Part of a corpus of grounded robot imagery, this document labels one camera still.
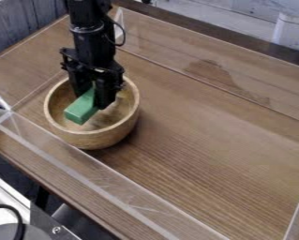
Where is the grey metal bracket with screw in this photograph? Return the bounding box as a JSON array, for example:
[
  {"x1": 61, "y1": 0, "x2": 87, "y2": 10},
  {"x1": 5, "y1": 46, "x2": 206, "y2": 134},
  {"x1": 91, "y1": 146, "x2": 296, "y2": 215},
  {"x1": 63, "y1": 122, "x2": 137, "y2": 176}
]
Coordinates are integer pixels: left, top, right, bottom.
[{"x1": 30, "y1": 203, "x2": 82, "y2": 240}]

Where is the brown wooden bowl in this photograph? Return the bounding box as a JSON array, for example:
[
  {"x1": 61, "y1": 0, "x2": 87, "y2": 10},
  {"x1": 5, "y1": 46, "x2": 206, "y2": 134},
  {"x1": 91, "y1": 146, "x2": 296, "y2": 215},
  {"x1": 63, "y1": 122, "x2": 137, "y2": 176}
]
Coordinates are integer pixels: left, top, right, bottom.
[{"x1": 45, "y1": 77, "x2": 141, "y2": 150}]

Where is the clear acrylic front wall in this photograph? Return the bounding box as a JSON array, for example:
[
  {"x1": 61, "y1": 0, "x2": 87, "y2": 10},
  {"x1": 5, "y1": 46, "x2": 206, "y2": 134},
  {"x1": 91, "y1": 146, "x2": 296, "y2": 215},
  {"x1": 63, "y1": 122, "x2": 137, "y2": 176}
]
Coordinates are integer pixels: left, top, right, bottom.
[{"x1": 0, "y1": 112, "x2": 229, "y2": 240}]

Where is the white container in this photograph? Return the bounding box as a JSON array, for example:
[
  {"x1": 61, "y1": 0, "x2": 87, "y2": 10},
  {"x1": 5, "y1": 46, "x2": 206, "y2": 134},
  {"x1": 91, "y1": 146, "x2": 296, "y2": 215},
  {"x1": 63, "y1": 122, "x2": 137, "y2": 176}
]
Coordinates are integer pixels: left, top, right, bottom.
[{"x1": 272, "y1": 12, "x2": 299, "y2": 51}]

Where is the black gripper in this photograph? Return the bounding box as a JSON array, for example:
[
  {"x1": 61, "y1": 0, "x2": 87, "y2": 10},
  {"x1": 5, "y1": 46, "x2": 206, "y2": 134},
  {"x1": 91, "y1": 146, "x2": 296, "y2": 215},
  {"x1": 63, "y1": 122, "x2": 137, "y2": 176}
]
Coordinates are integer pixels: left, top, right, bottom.
[{"x1": 61, "y1": 24, "x2": 125, "y2": 110}]

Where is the clear acrylic corner bracket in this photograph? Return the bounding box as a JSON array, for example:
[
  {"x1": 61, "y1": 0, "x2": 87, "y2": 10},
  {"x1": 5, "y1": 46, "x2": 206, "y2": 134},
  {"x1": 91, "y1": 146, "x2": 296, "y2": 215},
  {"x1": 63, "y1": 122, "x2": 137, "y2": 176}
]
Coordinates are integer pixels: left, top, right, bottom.
[{"x1": 114, "y1": 7, "x2": 126, "y2": 43}]

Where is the green rectangular block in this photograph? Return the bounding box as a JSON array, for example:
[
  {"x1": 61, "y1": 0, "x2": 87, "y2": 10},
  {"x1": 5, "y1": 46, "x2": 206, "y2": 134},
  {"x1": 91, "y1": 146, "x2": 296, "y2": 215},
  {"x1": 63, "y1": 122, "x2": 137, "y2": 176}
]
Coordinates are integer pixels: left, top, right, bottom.
[{"x1": 65, "y1": 88, "x2": 99, "y2": 125}]

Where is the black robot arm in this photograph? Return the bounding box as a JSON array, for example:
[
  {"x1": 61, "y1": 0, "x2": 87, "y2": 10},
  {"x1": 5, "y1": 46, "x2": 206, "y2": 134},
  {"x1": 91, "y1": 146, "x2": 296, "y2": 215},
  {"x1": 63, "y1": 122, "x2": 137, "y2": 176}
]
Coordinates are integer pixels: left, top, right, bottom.
[{"x1": 61, "y1": 0, "x2": 126, "y2": 110}]

